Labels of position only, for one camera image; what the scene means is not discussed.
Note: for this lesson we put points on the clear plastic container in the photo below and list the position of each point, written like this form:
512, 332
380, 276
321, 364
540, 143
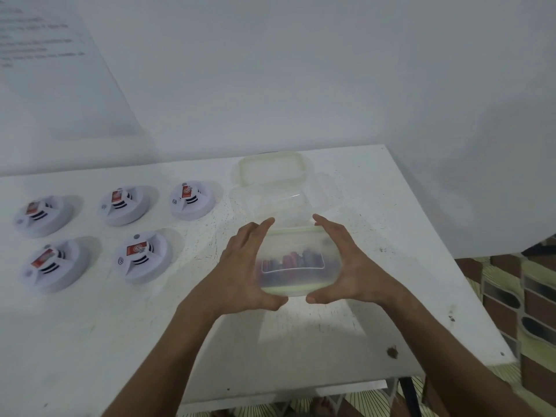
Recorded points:
282, 204

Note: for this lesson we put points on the person's left thumb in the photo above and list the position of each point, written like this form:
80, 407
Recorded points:
273, 303

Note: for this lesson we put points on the yellowish translucent container lid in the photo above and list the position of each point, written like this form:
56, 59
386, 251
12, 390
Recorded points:
271, 169

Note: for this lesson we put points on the person's right thumb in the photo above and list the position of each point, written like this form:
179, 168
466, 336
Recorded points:
320, 297

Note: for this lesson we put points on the white printed paper sheet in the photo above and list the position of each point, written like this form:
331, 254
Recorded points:
61, 69

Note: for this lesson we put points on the person's left hand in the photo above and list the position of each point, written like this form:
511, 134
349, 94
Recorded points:
243, 275

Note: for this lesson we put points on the person's right hand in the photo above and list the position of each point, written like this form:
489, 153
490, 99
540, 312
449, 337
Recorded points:
354, 269

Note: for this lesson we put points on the person's left forearm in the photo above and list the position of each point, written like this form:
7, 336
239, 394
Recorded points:
169, 356

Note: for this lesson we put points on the person's right forearm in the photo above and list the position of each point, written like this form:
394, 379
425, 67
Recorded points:
443, 356

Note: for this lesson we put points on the translucent plastic container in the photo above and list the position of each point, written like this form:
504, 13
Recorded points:
299, 273

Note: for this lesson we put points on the white round smoke detector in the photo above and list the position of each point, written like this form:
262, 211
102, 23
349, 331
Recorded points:
193, 201
42, 216
142, 258
125, 206
53, 267

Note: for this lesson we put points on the pile of coloured batteries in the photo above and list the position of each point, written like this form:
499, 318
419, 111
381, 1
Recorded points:
293, 267

